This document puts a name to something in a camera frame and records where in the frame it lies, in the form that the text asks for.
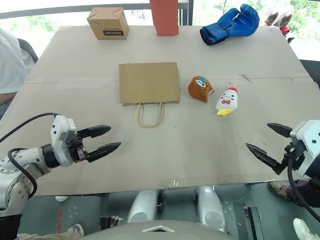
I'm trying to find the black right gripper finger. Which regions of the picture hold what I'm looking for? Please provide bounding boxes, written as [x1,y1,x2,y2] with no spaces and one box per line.
[245,142,286,176]
[266,122,294,138]

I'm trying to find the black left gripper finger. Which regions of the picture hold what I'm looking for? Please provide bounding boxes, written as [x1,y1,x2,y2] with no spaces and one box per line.
[86,141,122,164]
[79,125,112,140]

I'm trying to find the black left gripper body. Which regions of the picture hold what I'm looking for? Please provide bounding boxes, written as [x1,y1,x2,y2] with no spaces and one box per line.
[65,129,90,164]

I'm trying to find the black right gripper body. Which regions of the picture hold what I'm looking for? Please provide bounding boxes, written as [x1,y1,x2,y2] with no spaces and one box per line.
[283,141,307,172]

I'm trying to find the brown shoe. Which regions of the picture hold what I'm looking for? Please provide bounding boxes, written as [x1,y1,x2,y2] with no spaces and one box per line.
[268,180,294,202]

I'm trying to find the dark trouser leg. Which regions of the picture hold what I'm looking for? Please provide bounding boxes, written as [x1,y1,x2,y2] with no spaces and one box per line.
[291,177,320,209]

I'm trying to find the white chicken plush toy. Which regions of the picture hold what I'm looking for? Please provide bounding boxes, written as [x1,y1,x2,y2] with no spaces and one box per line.
[215,80,241,117]

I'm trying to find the white shoe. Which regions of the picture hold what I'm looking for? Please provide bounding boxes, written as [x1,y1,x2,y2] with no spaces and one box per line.
[292,217,319,240]

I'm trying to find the silver right robot leg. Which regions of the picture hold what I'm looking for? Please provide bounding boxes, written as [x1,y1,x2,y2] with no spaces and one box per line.
[194,185,228,233]

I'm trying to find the grey sneaker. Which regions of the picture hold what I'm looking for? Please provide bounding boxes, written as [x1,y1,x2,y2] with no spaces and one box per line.
[66,223,85,239]

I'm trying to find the brown plush toy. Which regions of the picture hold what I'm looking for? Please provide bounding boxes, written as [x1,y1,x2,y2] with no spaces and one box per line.
[187,76,216,104]

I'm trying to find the grey robot torso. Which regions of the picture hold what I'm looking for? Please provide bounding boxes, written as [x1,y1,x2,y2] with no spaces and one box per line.
[81,218,236,240]

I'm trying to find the grey office chair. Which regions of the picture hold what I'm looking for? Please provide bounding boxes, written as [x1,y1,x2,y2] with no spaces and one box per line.
[16,38,40,66]

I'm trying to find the small brown cardboard box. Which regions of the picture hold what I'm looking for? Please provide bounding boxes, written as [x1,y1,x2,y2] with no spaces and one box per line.
[86,6,130,41]

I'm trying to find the person in white shirt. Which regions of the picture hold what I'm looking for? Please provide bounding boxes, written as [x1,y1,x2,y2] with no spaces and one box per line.
[0,27,36,120]

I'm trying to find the grey and red plush toy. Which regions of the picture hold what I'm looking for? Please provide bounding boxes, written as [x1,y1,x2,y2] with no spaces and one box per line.
[261,6,295,37]

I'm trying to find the blue boxing glove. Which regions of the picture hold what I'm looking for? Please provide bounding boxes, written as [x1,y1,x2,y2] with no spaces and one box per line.
[199,3,261,47]

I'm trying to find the tall red box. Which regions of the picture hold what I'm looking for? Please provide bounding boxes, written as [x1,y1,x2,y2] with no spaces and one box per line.
[149,0,180,37]

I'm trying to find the dark window pillar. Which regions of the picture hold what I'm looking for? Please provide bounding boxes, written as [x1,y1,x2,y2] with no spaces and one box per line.
[178,0,195,26]

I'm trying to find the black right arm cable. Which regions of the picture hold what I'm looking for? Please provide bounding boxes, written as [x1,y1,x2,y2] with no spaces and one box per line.
[286,154,320,222]

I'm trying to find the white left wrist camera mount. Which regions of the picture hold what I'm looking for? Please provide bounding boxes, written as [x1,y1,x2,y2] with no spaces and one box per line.
[49,114,77,167]

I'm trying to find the brown paper bag with handles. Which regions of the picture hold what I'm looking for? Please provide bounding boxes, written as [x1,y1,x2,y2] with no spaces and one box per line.
[118,62,182,129]

